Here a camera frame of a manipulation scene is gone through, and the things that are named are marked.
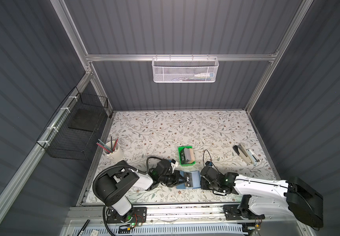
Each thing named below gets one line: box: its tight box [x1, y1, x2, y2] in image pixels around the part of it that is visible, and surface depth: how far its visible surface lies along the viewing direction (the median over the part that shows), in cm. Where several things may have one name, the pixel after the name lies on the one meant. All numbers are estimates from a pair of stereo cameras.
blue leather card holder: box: [175, 170, 201, 189], surface depth 84 cm
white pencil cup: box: [103, 140, 124, 162], surface depth 90 cm
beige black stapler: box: [232, 142, 253, 166], surface depth 96 cm
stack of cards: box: [179, 147, 196, 165], surface depth 93 cm
